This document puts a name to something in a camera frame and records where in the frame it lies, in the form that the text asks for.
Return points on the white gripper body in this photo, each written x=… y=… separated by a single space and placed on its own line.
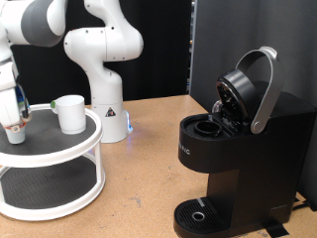
x=10 y=109

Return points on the white mug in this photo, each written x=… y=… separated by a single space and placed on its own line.
x=71 y=115

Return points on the black Keurig coffee machine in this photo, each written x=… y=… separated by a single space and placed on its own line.
x=264 y=148

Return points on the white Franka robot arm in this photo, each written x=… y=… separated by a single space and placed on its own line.
x=105 y=82

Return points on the white two-tier turntable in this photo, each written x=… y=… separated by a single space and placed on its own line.
x=49 y=148

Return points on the black curtain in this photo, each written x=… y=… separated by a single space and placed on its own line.
x=158 y=49

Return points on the grey partition panel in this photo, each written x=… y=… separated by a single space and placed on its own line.
x=224 y=33

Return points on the black tape strip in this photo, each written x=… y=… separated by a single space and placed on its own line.
x=275 y=228

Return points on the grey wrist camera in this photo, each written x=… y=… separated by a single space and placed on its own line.
x=23 y=105

